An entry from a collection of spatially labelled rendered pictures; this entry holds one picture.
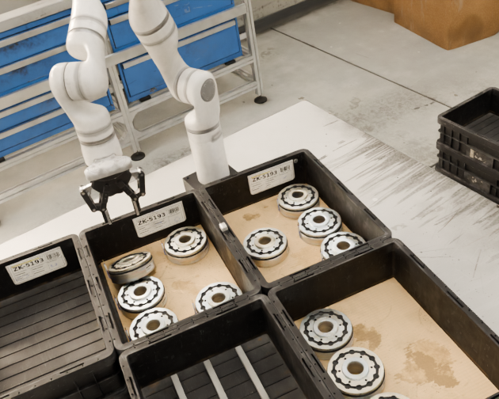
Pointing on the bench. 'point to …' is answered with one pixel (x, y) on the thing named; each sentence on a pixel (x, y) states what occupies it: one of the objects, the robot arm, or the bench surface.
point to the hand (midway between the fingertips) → (121, 212)
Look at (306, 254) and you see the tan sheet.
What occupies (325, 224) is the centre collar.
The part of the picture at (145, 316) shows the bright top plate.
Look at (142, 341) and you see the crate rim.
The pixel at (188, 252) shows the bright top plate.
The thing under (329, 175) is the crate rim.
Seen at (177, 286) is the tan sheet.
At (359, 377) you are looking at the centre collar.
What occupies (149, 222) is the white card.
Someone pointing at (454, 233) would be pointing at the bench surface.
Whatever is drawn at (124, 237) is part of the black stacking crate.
